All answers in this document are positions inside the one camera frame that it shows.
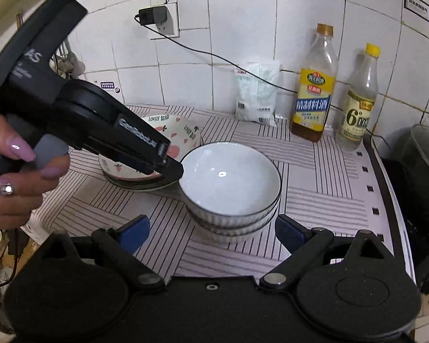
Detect lower white stacked bowl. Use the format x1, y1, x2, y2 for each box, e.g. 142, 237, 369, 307
189, 204, 279, 244

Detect black power adapter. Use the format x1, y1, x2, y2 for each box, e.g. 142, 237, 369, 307
134, 5, 168, 26

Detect left hand with pink nails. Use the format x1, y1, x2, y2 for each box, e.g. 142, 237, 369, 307
0, 111, 71, 229

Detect white bowl with dark rim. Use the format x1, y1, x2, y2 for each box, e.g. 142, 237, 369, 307
179, 142, 282, 228

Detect lovely bear carrot plate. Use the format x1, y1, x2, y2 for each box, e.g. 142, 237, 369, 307
99, 114, 202, 190

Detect white wall socket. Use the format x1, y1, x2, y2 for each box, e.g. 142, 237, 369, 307
148, 0, 180, 40

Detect black gas stove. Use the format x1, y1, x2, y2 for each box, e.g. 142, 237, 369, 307
362, 135, 429, 294

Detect clear vinegar bottle yellow cap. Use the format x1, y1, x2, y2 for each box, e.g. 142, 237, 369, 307
335, 43, 380, 152

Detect white salt bag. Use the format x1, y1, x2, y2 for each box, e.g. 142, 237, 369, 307
235, 61, 281, 127

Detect yellow label cooking wine bottle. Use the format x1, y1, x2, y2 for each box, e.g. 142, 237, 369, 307
291, 23, 339, 143

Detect black wok with glass lid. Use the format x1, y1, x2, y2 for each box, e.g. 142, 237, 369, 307
400, 124, 429, 188

